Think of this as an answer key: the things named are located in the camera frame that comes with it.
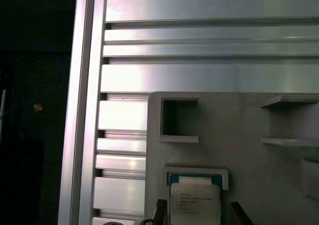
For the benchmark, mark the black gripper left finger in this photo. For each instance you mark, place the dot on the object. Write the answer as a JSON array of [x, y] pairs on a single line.
[[160, 210]]

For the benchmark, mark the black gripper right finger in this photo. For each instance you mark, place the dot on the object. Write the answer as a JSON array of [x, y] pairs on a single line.
[[240, 215]]

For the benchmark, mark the silver-topped CPU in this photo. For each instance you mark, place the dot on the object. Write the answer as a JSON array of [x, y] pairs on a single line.
[[194, 205]]

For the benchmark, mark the grey plastic parts rack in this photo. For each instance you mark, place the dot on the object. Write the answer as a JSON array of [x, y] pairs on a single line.
[[249, 180]]

